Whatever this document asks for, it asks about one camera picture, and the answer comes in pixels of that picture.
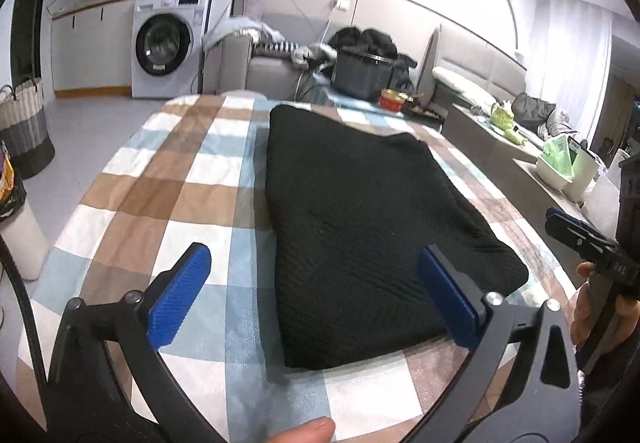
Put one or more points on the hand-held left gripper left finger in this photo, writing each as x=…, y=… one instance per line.
x=180, y=293

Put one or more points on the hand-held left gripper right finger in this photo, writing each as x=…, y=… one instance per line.
x=445, y=295

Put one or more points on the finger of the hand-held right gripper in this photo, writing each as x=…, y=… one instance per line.
x=580, y=235

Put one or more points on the black knit sweater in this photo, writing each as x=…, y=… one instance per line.
x=360, y=223

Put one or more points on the person's right hand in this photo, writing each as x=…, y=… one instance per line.
x=579, y=303

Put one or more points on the person's left hand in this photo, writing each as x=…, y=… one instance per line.
x=305, y=432

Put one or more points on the white box with green bags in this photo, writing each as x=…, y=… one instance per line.
x=565, y=168

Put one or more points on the checkered blanket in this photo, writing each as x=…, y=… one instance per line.
x=150, y=193

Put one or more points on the grey low cabinet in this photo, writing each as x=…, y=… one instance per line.
x=500, y=158

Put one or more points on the grey jacket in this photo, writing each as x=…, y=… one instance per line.
x=542, y=113

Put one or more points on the green plastic bag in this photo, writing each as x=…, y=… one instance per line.
x=505, y=120

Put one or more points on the white trash bin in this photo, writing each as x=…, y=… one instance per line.
x=22, y=233

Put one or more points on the dark food tray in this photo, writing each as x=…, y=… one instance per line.
x=424, y=109

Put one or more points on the white pillow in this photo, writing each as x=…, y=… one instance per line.
x=462, y=83

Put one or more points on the red bowl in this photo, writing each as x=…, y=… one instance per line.
x=392, y=100

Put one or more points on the grey leaning board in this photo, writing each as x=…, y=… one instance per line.
x=430, y=68

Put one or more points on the woven laundry basket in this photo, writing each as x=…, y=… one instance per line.
x=22, y=128

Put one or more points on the black storage box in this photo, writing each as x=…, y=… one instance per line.
x=360, y=75

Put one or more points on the grey sofa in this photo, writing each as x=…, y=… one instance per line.
x=270, y=73

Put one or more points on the white washing machine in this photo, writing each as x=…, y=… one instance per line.
x=165, y=43

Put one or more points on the kitchen counter cabinet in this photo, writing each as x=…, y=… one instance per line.
x=95, y=48

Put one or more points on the houndstooth cloth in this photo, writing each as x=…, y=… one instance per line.
x=275, y=47

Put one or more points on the black jacket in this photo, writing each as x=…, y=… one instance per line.
x=370, y=38

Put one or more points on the light blue cloth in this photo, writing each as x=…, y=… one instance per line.
x=235, y=28

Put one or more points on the grey white cloth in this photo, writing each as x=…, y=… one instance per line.
x=315, y=54

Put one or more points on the wall socket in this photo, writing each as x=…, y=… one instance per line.
x=341, y=4

